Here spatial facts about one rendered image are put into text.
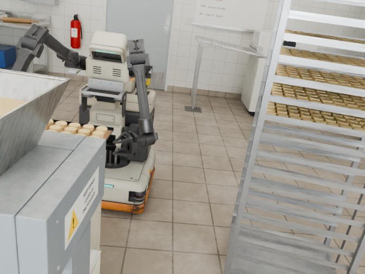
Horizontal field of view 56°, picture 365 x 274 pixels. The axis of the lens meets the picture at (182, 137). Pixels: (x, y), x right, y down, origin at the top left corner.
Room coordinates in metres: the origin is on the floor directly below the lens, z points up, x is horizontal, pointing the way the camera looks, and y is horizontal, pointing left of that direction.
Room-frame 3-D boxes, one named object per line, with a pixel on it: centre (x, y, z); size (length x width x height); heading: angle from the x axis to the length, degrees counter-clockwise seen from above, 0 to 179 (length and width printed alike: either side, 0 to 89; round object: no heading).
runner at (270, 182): (1.87, -0.72, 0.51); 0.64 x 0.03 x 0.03; 81
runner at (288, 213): (1.87, -0.72, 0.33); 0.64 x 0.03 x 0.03; 81
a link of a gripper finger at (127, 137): (1.32, 0.25, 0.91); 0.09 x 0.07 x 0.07; 135
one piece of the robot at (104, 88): (2.07, 0.52, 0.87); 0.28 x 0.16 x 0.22; 90
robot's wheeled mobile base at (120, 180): (2.36, 0.52, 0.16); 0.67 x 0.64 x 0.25; 0
